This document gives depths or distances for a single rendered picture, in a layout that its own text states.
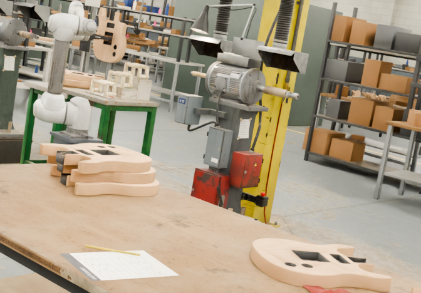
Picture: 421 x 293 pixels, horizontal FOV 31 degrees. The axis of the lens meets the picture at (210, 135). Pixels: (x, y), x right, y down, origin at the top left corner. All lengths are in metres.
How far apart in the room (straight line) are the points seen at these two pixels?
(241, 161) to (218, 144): 0.20
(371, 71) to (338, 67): 0.46
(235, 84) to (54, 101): 1.25
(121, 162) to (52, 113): 2.30
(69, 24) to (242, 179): 1.57
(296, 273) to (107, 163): 1.02
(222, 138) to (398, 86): 5.04
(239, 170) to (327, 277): 2.95
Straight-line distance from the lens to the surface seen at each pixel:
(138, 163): 3.04
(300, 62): 5.13
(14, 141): 7.47
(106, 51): 6.00
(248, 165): 5.22
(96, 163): 2.92
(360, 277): 2.41
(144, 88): 6.14
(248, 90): 5.19
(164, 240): 2.51
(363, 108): 10.20
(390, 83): 9.96
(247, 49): 5.41
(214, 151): 5.22
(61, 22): 5.15
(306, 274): 2.30
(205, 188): 5.26
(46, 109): 5.26
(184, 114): 5.20
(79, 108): 5.29
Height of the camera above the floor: 1.62
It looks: 8 degrees down
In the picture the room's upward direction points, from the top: 10 degrees clockwise
